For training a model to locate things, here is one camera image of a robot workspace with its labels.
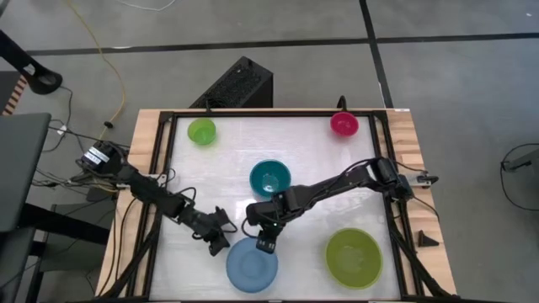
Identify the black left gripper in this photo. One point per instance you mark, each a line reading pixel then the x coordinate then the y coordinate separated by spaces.
pixel 202 223

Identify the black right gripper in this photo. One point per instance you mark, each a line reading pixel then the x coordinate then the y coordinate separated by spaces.
pixel 267 216

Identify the light blue bowl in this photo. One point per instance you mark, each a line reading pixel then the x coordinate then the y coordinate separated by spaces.
pixel 250 267

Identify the teal bowl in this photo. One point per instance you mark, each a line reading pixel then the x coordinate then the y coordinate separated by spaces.
pixel 269 177

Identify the large lime green bowl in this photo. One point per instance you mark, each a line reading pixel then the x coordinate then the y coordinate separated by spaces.
pixel 353 258

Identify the small green bowl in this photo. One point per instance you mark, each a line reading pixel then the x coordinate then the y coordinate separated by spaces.
pixel 201 131

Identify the small pink bowl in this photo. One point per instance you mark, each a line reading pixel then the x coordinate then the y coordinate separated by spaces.
pixel 344 123

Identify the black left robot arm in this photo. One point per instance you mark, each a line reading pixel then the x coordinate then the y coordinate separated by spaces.
pixel 143 187

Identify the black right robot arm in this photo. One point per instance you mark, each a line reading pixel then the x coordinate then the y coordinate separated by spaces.
pixel 337 181

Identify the white table mat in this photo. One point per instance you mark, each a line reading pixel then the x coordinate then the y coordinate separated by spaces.
pixel 303 151

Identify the black computer tower case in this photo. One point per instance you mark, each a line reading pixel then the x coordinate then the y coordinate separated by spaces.
pixel 236 86

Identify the black curved stand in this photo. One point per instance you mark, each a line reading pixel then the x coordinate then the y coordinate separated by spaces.
pixel 40 78

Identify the wooden slatted panel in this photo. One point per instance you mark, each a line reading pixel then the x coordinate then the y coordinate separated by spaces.
pixel 14 94

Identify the grey floor device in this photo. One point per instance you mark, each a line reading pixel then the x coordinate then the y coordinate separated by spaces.
pixel 524 162

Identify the black metal table frame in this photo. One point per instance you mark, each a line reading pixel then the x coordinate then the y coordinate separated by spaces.
pixel 273 113

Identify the black furniture frame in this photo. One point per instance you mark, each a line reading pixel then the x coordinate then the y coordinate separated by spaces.
pixel 63 229

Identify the black triangular bracket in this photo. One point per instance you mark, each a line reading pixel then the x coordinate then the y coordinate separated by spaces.
pixel 426 240

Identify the black clip on frame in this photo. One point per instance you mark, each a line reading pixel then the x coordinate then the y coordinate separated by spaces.
pixel 342 103

